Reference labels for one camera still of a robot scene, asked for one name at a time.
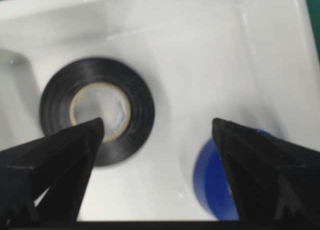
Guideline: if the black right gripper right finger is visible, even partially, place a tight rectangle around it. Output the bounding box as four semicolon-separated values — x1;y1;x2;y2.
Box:
212;118;320;223

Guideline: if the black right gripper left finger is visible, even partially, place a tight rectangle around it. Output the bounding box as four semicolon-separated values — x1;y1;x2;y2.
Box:
0;118;104;223

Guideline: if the blue tape roll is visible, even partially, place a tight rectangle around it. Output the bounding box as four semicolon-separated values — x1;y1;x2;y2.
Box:
191;127;273;221

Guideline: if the black tape roll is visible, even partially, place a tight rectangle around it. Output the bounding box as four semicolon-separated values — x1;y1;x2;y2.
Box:
39;57;155;167

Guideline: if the white plastic tray case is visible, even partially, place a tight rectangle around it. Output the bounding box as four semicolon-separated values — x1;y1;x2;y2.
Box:
0;0;320;221

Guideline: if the green table cloth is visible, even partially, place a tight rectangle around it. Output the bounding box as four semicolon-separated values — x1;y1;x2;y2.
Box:
306;0;320;57

